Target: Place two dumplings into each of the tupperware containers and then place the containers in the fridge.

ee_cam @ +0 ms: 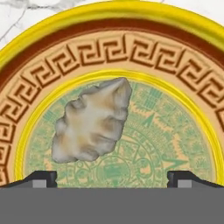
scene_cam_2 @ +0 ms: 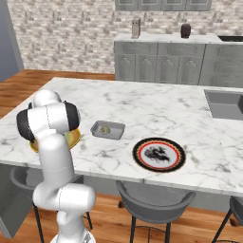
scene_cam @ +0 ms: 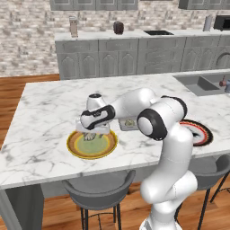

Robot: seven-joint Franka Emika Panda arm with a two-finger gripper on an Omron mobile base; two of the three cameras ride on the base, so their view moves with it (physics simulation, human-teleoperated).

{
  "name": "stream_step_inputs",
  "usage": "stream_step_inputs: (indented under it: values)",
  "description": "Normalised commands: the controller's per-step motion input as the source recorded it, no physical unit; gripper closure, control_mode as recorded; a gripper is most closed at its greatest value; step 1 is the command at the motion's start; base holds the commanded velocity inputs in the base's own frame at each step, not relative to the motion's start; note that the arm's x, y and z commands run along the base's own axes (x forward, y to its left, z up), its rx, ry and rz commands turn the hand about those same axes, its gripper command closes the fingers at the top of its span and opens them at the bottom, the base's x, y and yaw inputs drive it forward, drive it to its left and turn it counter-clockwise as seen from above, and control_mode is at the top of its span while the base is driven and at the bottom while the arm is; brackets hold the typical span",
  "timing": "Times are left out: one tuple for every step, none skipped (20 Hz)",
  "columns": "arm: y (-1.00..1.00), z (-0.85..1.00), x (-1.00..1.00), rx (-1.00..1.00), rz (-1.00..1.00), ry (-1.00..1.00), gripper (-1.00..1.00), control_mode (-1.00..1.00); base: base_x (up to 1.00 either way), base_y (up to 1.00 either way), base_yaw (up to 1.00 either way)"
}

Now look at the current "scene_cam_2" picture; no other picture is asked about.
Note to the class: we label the grey sink basin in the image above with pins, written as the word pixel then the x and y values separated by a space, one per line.
pixel 225 105

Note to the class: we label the black red patterned plate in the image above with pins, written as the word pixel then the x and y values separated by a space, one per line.
pixel 159 154

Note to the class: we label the yellow bowl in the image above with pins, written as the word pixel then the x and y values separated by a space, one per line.
pixel 73 138

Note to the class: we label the pale dumpling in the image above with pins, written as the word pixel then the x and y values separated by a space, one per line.
pixel 105 129

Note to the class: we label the grey brown knife block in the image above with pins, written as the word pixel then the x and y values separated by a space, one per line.
pixel 136 28

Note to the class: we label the grey bar stool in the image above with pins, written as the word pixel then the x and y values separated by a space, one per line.
pixel 27 182
pixel 154 207
pixel 233 215

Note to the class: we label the black hob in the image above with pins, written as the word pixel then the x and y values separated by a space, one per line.
pixel 231 38

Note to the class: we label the grey tupperware container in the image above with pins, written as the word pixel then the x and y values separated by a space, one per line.
pixel 108 129

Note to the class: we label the grey wall cupboard run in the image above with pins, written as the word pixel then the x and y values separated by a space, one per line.
pixel 163 4

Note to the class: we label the grey base cupboard run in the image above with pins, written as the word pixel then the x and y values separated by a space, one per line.
pixel 177 63

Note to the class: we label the dark brown jar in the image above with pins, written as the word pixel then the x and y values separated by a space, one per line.
pixel 185 30

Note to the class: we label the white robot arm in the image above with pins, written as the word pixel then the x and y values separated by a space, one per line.
pixel 53 158

